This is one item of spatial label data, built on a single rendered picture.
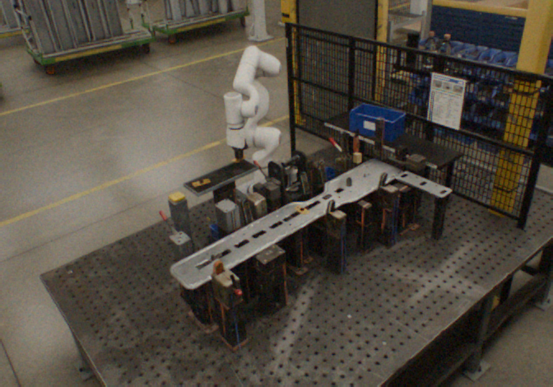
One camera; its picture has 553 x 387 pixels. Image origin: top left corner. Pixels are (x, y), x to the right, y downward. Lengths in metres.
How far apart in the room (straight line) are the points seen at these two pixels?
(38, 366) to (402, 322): 2.18
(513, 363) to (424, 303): 0.95
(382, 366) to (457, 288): 0.60
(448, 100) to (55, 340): 2.78
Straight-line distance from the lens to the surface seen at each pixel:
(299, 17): 5.37
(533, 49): 2.70
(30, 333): 3.69
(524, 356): 3.31
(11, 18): 11.25
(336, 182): 2.67
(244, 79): 2.44
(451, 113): 2.95
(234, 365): 2.17
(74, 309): 2.63
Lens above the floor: 2.38
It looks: 30 degrees down
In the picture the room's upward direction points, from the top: 4 degrees counter-clockwise
